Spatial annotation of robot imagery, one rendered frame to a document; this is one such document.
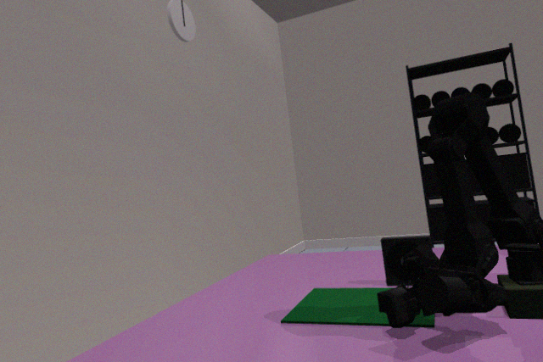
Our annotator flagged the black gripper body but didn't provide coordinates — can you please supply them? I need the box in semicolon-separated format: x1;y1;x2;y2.
381;284;434;328

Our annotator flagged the black cable with plug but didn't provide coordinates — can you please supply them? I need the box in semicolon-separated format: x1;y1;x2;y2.
377;280;411;313

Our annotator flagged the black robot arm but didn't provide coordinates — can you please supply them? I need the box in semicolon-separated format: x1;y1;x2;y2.
403;92;543;314

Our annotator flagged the green circuit board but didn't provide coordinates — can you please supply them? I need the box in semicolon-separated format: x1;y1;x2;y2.
281;287;435;327

